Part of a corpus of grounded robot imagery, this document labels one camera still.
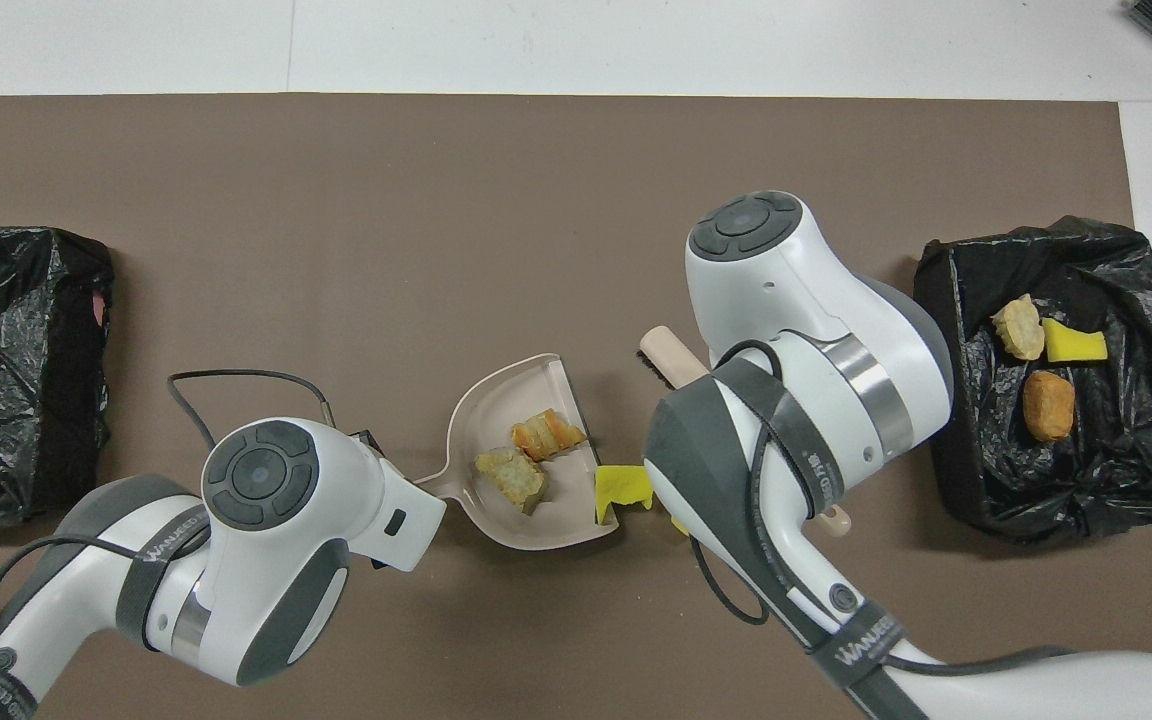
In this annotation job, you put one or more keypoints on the pale yellow bread chunk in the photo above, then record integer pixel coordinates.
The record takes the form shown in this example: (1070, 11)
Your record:
(548, 437)

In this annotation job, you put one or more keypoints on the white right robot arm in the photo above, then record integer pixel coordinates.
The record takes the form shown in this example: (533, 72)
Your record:
(796, 300)

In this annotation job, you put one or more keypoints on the beige crusty bread chunk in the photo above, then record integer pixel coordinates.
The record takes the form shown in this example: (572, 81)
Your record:
(514, 480)

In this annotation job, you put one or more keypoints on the black bagged bin pink spot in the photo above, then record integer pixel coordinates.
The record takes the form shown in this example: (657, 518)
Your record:
(6, 380)

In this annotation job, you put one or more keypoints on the small yellow sponge piece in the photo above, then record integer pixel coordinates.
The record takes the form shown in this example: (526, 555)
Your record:
(680, 524)

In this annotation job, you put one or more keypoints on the brown table mat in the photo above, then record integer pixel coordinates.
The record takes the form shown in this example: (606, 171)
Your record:
(336, 200)

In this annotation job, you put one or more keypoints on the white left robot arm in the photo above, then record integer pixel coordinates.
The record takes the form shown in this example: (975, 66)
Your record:
(266, 590)

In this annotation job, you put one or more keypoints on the black bag lined bin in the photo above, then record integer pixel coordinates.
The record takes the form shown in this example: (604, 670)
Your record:
(1116, 480)

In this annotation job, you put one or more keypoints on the striped croissant toy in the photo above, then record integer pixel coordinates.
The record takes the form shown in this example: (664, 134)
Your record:
(1019, 328)

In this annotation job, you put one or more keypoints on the notched yellow sponge piece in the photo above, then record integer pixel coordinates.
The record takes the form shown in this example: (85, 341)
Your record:
(621, 485)

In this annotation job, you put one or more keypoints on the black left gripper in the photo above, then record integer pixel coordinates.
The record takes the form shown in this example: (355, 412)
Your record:
(368, 445)

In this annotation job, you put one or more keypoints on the brown round bread toy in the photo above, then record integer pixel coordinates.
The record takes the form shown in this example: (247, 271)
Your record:
(1048, 407)

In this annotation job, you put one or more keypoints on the green and yellow sponge piece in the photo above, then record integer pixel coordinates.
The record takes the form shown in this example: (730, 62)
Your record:
(1074, 345)

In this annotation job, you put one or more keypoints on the beige hand brush black bristles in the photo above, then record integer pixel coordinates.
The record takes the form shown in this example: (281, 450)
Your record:
(671, 352)

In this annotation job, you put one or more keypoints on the beige plastic dustpan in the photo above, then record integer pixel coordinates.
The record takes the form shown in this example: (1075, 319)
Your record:
(496, 400)

